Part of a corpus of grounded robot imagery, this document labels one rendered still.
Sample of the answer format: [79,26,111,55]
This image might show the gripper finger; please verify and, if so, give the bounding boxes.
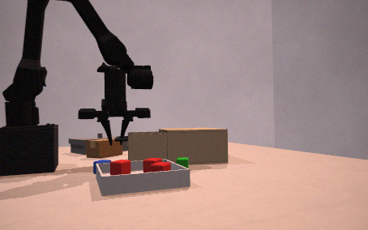
[97,120,112,146]
[120,120,134,138]

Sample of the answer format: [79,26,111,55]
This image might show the small green block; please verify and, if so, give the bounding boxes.
[176,157,189,168]

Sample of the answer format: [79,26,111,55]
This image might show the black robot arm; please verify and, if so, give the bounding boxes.
[2,0,153,127]

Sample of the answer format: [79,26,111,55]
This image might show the red block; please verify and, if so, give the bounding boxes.
[150,162,171,173]
[110,160,131,176]
[143,158,162,173]

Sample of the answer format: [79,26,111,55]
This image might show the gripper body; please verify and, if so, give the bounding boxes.
[78,87,151,120]

